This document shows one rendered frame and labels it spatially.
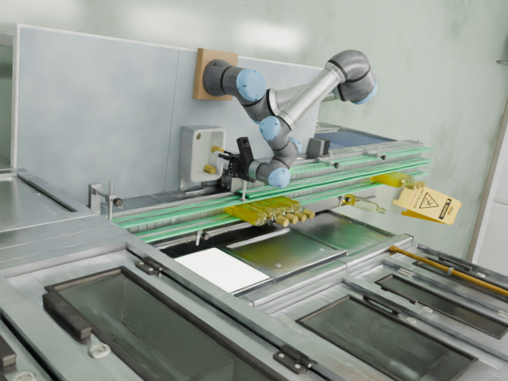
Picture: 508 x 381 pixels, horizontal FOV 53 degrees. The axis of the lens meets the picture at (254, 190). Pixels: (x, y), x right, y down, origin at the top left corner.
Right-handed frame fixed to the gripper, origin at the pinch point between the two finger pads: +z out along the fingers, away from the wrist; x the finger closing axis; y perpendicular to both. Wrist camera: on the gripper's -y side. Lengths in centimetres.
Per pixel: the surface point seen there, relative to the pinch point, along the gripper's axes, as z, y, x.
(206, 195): 5.3, 20.2, 0.3
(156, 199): 10.0, 20.7, -22.1
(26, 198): -9, 7, -81
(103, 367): -87, 8, -102
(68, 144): 17, -2, -56
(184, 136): 14.9, -3.3, -6.9
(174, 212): -1.4, 22.6, -21.6
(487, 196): 84, 120, 613
